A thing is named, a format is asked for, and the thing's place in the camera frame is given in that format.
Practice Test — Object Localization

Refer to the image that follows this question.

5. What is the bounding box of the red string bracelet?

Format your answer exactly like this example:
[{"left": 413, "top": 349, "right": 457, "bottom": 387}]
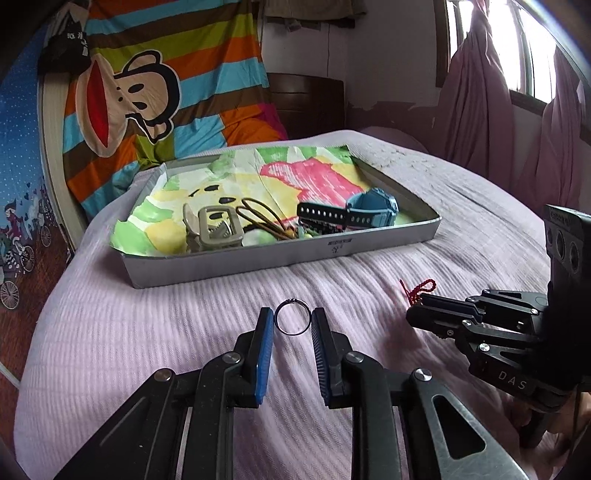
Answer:
[{"left": 399, "top": 277, "right": 438, "bottom": 306}]

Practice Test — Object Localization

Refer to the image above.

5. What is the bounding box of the silver ring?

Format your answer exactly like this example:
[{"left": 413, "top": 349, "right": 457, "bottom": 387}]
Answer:
[{"left": 273, "top": 298, "right": 314, "bottom": 337}]

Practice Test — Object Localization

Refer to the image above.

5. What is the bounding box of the blue watch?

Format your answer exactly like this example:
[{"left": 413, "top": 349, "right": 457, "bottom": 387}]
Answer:
[{"left": 297, "top": 187, "right": 400, "bottom": 229}]

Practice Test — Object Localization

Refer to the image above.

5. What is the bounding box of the brown hair ties bundle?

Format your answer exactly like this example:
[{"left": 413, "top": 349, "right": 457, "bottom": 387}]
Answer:
[{"left": 234, "top": 197, "right": 299, "bottom": 242}]

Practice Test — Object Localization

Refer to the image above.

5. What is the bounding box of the right hand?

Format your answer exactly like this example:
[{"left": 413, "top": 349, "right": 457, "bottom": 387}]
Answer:
[{"left": 506, "top": 392, "right": 590, "bottom": 459}]

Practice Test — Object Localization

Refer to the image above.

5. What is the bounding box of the grey cardboard tray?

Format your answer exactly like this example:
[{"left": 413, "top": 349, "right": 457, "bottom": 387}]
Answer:
[{"left": 115, "top": 147, "right": 441, "bottom": 288}]

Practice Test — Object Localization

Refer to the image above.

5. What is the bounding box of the colourful painted paper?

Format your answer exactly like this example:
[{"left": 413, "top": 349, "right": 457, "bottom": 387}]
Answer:
[{"left": 110, "top": 144, "right": 415, "bottom": 257}]

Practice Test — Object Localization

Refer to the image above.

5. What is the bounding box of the pink curtain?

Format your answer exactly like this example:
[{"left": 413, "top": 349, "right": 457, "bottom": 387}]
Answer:
[{"left": 432, "top": 1, "right": 584, "bottom": 214}]

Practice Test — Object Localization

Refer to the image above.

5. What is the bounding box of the dark wooden headboard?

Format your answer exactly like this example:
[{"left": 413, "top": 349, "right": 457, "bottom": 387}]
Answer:
[{"left": 267, "top": 73, "right": 346, "bottom": 140}]

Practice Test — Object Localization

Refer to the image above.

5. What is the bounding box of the striped monkey blanket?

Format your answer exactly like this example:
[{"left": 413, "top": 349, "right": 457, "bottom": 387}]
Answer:
[{"left": 63, "top": 1, "right": 287, "bottom": 218}]

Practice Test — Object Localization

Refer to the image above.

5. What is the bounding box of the black hanging bag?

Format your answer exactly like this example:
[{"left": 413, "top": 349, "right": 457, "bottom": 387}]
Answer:
[{"left": 37, "top": 1, "right": 91, "bottom": 77}]

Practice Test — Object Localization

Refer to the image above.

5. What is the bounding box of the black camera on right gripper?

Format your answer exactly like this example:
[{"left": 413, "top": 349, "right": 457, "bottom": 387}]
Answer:
[{"left": 543, "top": 204, "right": 590, "bottom": 384}]

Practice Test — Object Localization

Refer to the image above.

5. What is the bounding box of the blue bicycle wall poster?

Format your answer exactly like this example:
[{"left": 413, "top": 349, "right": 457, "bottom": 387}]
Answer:
[{"left": 1, "top": 28, "right": 70, "bottom": 388}]

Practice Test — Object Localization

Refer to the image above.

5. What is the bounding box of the window frame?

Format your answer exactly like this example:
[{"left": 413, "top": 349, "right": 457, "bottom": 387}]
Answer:
[{"left": 434, "top": 0, "right": 574, "bottom": 116}]

